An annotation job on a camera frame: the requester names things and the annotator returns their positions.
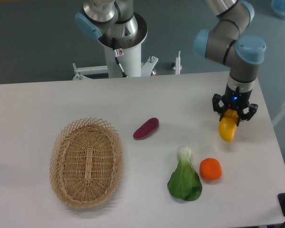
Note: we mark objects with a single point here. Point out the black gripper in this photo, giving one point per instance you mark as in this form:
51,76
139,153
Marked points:
235,100

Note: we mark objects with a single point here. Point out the yellow mango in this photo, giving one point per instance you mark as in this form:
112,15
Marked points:
228,125

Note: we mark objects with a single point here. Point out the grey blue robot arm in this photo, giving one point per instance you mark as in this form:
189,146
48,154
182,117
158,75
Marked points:
225,44

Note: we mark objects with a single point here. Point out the orange tangerine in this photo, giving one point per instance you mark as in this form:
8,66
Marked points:
210,169

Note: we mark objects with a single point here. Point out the purple sweet potato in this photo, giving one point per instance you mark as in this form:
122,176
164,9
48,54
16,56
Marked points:
147,129

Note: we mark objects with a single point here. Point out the green bok choy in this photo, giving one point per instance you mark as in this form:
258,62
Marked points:
184,182

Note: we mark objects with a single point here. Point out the woven wicker basket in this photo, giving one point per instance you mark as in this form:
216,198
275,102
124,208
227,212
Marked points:
86,163

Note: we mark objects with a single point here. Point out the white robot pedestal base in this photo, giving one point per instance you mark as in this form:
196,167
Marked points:
122,45

